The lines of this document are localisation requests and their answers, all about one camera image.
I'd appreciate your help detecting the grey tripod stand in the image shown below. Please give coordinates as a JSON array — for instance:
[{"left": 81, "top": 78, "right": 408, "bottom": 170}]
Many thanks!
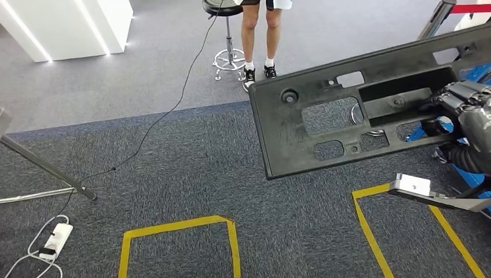
[{"left": 0, "top": 107, "right": 97, "bottom": 205}]

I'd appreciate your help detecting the red barrier belt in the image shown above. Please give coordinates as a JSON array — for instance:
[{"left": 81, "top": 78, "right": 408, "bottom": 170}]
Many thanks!
[{"left": 449, "top": 3, "right": 491, "bottom": 15}]

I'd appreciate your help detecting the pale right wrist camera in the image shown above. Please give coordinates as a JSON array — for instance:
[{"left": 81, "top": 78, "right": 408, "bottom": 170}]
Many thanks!
[{"left": 387, "top": 173, "right": 491, "bottom": 214}]

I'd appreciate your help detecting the black plastic plate part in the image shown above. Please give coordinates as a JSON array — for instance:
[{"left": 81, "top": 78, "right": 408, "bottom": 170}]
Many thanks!
[{"left": 248, "top": 23, "right": 491, "bottom": 181}]

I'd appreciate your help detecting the black round stool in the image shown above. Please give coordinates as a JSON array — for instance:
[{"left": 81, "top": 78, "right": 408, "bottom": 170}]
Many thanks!
[{"left": 202, "top": 0, "right": 248, "bottom": 82}]

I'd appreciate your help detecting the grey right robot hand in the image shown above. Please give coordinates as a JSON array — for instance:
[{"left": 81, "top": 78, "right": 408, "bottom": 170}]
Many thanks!
[{"left": 431, "top": 81, "right": 491, "bottom": 154}]

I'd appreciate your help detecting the person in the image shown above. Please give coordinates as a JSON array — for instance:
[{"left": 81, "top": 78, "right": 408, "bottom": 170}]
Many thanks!
[{"left": 240, "top": 0, "right": 294, "bottom": 93}]

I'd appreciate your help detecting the yellow floor tape square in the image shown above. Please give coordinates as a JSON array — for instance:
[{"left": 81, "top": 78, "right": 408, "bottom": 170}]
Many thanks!
[
  {"left": 116, "top": 215, "right": 241, "bottom": 278},
  {"left": 351, "top": 183, "right": 477, "bottom": 278}
]

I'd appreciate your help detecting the white lit counter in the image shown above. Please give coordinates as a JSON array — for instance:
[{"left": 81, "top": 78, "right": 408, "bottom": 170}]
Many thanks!
[{"left": 0, "top": 0, "right": 134, "bottom": 63}]

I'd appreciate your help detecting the black floor cable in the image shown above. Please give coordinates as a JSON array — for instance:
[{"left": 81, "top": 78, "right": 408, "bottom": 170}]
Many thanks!
[{"left": 53, "top": 0, "right": 225, "bottom": 227}]

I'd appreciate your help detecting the blue metal shelf rack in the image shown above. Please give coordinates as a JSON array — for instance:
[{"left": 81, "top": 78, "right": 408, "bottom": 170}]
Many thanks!
[{"left": 405, "top": 62, "right": 491, "bottom": 215}]

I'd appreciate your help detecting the white power cable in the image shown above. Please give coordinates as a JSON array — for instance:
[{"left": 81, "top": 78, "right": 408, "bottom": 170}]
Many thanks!
[{"left": 3, "top": 214, "right": 71, "bottom": 278}]

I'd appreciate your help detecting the white power strip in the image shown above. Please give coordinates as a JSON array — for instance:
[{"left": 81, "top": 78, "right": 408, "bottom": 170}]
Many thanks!
[{"left": 38, "top": 223, "right": 74, "bottom": 261}]

